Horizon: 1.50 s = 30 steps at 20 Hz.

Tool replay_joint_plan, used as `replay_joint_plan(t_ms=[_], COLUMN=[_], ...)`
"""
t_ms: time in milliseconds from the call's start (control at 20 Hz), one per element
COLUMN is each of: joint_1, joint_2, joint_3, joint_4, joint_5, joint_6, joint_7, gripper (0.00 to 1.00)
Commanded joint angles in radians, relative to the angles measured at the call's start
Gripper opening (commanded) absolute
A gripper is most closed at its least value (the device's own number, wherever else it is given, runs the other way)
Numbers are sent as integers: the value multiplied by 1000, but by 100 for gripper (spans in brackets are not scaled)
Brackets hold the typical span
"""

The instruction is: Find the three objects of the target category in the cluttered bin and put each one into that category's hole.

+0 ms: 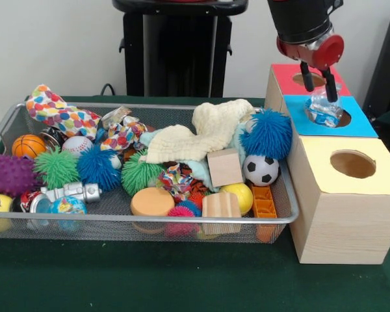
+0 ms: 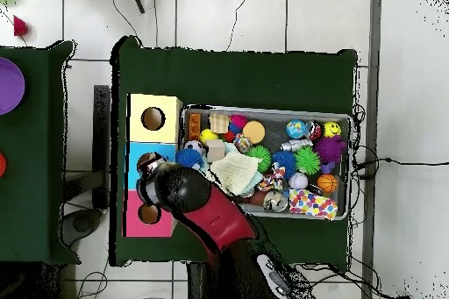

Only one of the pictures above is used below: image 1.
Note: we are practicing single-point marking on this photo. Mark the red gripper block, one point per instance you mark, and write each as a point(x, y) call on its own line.
point(328, 52)

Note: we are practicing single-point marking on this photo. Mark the cream waffle cloth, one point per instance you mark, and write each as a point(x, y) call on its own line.
point(182, 143)

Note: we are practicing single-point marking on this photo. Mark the colourful polka dot cloth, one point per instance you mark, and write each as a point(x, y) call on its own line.
point(61, 113)

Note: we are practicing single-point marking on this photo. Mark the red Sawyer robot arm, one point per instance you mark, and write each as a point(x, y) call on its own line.
point(299, 19)

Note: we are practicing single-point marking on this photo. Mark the shallow clear mesh bin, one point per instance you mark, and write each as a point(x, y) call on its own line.
point(100, 232)

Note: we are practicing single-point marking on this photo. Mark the black chair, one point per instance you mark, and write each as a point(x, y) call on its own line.
point(386, 65)

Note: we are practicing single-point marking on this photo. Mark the large blue spiky ball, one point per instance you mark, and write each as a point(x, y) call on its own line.
point(268, 135)

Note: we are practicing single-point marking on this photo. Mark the small soccer ball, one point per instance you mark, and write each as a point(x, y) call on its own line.
point(261, 169)

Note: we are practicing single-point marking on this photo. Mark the plain wooden cube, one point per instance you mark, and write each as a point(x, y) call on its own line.
point(226, 167)

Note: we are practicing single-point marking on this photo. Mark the yellow tennis ball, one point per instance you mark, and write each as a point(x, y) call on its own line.
point(240, 195)

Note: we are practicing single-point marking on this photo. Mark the mint green waffle cloth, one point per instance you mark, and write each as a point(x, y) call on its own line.
point(198, 169)

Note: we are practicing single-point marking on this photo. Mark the blue globe ball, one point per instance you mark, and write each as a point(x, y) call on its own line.
point(68, 206)

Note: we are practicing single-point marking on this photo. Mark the purple spiky toy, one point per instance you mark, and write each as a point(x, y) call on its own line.
point(9, 175)

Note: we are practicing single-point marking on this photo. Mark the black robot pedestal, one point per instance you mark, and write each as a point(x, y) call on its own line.
point(169, 58)

